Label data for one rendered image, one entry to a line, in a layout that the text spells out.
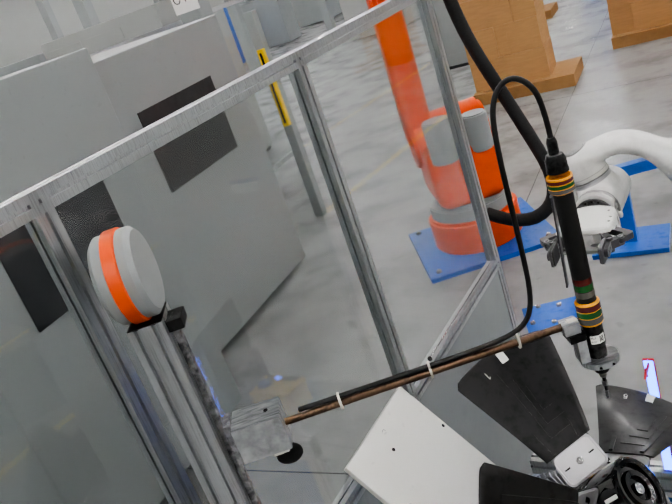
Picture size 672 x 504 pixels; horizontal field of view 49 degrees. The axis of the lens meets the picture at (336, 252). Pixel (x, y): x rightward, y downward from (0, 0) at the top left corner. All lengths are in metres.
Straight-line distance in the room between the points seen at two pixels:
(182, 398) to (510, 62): 8.31
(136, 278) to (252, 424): 0.34
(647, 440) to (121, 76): 3.93
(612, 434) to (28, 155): 2.74
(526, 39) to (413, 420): 7.89
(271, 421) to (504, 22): 8.19
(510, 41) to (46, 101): 6.54
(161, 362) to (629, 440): 0.94
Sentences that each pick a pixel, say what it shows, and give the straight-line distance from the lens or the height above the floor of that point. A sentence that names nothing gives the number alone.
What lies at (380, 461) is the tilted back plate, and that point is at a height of 1.33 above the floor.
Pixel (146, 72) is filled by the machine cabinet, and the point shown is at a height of 1.93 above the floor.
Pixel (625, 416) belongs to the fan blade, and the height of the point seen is 1.18.
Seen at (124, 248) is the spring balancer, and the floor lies 1.94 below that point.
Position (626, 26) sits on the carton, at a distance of 10.58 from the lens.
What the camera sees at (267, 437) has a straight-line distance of 1.34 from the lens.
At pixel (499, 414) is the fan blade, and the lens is 1.51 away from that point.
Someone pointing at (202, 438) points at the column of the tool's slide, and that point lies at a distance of 1.34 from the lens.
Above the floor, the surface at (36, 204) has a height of 2.03.
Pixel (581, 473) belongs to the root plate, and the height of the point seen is 1.24.
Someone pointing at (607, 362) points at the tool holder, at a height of 1.44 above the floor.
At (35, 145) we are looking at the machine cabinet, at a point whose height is 1.89.
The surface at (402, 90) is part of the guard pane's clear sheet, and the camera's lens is 2.40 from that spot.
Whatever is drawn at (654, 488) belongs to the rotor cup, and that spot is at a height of 1.20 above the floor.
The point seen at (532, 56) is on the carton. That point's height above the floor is 0.42.
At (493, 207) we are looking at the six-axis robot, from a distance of 5.28.
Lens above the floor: 2.24
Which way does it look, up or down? 21 degrees down
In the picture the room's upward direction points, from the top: 19 degrees counter-clockwise
